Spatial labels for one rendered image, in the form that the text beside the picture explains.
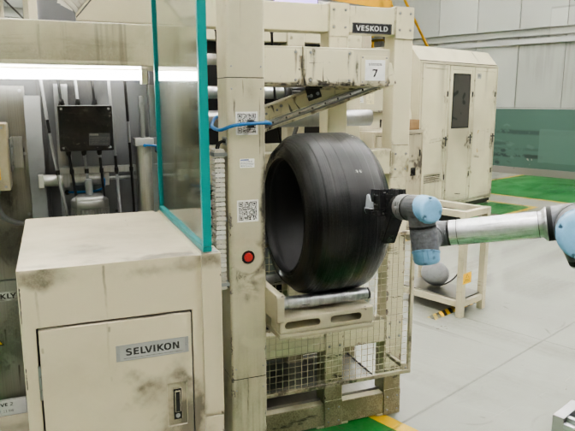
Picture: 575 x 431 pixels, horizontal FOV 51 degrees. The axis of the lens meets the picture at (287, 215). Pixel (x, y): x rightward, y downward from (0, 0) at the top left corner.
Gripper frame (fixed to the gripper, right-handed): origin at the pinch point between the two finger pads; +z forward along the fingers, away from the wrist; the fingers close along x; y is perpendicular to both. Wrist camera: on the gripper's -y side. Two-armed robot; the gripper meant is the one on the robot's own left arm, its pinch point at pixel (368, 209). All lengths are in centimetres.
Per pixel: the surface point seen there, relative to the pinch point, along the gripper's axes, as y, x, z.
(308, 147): 21.0, 14.1, 14.3
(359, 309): -36.4, -4.1, 15.3
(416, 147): 32, -301, 430
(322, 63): 54, -4, 41
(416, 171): 4, -303, 434
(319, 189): 7.3, 14.9, 4.4
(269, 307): -32.8, 27.6, 20.5
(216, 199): 4.9, 44.2, 21.7
